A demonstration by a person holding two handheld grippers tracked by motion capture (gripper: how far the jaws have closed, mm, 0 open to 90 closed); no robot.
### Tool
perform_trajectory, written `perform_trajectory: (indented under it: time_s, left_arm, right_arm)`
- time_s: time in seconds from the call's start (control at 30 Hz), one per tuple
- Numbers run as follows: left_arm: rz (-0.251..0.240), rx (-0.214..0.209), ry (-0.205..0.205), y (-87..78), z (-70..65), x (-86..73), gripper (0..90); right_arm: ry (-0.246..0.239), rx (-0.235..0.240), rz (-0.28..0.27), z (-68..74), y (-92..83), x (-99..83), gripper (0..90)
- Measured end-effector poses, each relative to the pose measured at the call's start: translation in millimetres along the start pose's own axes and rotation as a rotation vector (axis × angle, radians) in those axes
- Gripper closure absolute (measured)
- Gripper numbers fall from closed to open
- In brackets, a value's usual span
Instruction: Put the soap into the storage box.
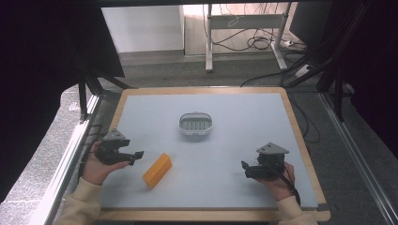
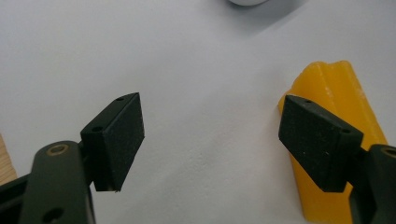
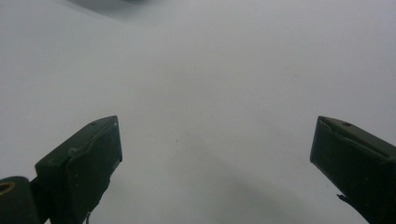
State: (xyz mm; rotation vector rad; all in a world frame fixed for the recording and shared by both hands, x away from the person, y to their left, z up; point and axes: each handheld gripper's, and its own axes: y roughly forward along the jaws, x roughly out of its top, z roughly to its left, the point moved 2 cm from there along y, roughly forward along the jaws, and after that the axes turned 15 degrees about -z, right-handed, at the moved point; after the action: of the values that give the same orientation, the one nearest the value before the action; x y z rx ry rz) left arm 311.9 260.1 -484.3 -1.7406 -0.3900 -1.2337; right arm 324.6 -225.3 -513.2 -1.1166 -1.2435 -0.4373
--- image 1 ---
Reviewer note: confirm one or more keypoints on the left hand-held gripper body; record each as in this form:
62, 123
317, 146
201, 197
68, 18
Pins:
110, 146

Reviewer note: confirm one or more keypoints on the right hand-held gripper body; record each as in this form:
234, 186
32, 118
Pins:
271, 161

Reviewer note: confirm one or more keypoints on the orange soap bar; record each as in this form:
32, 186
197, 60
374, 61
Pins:
157, 170

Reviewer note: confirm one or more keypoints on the white soap dish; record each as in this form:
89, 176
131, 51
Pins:
195, 124

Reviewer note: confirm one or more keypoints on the person's left hand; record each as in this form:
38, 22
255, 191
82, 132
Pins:
97, 170

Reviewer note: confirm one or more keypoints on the person's right hand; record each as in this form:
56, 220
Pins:
280, 187

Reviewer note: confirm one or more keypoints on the light grey table mat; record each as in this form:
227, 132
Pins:
219, 175

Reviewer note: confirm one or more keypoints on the black metal stand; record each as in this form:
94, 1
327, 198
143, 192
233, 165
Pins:
336, 72
84, 93

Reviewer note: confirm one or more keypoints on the white power strip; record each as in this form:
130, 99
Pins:
302, 70

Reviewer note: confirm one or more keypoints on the dark curtain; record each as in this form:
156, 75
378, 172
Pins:
40, 72

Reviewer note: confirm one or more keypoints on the white board panel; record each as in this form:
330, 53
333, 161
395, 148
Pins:
142, 28

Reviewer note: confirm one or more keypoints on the aluminium frame rail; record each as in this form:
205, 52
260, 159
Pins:
359, 159
67, 165

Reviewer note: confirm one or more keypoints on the white desk frame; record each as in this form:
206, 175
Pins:
245, 22

